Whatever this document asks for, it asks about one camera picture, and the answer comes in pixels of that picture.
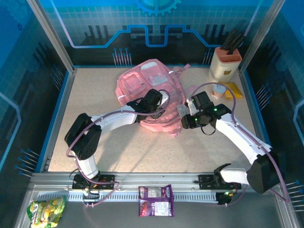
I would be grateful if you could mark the pink backpack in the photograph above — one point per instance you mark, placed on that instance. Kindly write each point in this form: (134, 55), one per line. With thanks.
(152, 78)

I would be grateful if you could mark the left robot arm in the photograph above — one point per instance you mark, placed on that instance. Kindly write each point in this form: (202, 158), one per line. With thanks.
(114, 120)

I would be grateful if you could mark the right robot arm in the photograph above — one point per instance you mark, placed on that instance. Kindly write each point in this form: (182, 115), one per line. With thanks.
(237, 137)

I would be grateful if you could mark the green yellow snack bag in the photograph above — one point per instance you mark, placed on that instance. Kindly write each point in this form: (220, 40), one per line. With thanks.
(45, 211)

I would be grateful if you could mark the pink white can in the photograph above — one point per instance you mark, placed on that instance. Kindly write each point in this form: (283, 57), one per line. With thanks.
(217, 92)

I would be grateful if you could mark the cream knife block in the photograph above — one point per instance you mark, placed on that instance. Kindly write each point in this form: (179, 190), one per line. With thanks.
(221, 69)

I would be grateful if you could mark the aluminium cross beam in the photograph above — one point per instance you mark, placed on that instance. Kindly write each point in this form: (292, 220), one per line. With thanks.
(154, 178)

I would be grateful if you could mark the small controller board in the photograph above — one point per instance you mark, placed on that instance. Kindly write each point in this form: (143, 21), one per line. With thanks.
(224, 198)
(90, 193)

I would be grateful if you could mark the purple snack packet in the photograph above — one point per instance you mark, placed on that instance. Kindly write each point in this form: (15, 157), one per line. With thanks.
(155, 204)

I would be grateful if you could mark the grey metal shelf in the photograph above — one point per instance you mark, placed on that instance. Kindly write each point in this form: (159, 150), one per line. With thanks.
(213, 213)

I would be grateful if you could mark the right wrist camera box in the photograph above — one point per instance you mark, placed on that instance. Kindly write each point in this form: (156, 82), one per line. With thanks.
(191, 107)

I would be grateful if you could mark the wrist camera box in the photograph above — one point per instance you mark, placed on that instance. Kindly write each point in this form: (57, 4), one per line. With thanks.
(164, 98)
(191, 107)

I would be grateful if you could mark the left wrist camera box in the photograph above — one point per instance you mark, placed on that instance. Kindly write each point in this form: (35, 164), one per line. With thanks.
(164, 98)

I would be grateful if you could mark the aluminium side rail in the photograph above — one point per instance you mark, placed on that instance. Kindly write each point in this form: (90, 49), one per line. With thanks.
(249, 95)
(62, 111)

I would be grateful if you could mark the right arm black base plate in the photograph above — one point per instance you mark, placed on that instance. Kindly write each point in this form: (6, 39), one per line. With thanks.
(204, 181)

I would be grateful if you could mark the aluminium frame post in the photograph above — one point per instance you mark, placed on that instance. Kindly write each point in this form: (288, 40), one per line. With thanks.
(52, 40)
(259, 40)

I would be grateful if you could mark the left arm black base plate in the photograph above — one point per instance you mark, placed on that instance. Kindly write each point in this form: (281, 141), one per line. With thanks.
(107, 181)

